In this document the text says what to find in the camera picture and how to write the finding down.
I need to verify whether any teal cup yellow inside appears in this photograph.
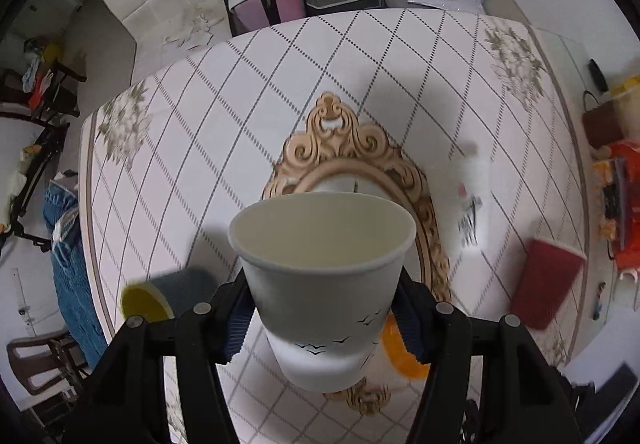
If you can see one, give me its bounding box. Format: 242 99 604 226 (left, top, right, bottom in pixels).
120 267 219 323

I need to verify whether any orange white paper cup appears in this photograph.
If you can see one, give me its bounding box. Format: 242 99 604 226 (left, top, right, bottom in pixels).
381 313 430 380

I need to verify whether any red paper cup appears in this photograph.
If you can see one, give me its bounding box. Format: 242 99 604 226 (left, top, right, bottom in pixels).
510 238 587 331

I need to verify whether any small figurine toy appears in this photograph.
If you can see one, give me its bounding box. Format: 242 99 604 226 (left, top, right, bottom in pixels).
591 281 606 320

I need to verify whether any blue denim cloth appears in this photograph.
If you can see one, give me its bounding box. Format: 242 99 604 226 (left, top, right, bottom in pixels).
42 181 107 369

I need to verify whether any red plastic bag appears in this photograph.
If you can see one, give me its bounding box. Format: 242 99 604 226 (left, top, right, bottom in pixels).
592 141 639 281

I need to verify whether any black side chair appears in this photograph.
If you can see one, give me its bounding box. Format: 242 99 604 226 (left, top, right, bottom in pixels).
1 36 87 122

